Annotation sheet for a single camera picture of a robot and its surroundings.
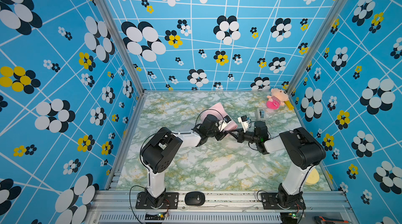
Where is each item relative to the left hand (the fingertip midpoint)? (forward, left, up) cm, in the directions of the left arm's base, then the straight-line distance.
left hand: (227, 127), depth 92 cm
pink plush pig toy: (+25, -38, 0) cm, 45 cm away
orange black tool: (-44, -38, -5) cm, 58 cm away
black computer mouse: (-36, +18, -4) cm, 40 cm away
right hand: (-2, -2, -2) cm, 4 cm away
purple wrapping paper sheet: (+1, -3, +1) cm, 3 cm away
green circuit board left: (-43, +35, -8) cm, 56 cm away
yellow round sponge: (-26, -42, -5) cm, 50 cm away
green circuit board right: (-43, -25, -7) cm, 50 cm away
